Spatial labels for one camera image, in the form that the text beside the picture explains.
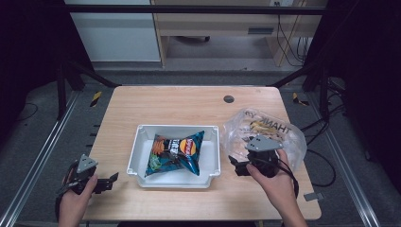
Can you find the white cabinet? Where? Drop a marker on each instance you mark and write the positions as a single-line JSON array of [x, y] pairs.
[[116, 34]]

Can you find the yellow black floor tape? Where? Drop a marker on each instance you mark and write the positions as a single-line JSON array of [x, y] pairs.
[[298, 99], [96, 99]]

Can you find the black chair base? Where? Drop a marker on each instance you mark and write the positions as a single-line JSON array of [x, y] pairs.
[[192, 38]]

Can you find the wooden desk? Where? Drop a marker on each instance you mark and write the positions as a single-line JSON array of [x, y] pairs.
[[214, 22]]

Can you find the person's left hand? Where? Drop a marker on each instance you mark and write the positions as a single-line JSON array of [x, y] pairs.
[[75, 203]]

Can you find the grey tape piece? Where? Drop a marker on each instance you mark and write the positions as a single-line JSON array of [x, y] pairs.
[[313, 196]]

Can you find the blue chips bag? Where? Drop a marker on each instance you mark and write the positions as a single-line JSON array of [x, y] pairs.
[[173, 154]]

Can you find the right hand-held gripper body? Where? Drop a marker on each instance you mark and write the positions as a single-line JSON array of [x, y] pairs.
[[261, 144]]

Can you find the white power socket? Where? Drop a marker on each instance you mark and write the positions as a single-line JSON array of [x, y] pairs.
[[280, 3]]

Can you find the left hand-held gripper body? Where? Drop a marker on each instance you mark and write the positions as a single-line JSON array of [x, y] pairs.
[[85, 164]]

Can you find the clear plastic bag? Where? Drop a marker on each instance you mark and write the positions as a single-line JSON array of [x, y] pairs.
[[293, 138]]

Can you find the aluminium floor rail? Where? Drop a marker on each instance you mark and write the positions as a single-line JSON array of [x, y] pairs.
[[38, 157], [343, 167]]

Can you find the grey table grommet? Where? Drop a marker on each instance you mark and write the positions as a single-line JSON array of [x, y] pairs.
[[229, 99]]

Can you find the white plastic tray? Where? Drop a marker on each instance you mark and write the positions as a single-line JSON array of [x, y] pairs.
[[208, 160]]

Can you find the person's right hand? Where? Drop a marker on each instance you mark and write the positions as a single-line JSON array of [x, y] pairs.
[[280, 189]]

